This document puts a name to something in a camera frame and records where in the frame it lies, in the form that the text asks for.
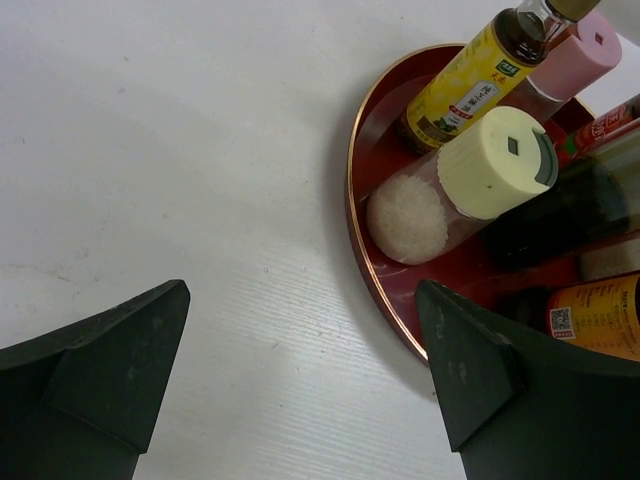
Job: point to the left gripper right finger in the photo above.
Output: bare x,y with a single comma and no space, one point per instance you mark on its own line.
518,404

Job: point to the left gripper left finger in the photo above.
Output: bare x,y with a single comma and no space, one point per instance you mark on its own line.
82,401

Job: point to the red-lid chili sauce jar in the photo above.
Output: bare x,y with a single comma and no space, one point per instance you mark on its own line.
601,316

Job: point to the dark soy sauce bottle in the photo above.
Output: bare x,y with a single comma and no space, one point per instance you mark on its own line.
595,201

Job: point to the yellow-lid spice shaker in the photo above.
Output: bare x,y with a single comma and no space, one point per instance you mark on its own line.
440,200

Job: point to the small yellow-label oil bottle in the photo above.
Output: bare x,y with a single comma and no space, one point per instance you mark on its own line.
508,49

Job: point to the pink-lid spice shaker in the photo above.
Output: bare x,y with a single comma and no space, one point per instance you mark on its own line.
582,55

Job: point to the round red lacquer tray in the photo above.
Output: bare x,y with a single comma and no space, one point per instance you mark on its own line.
376,155

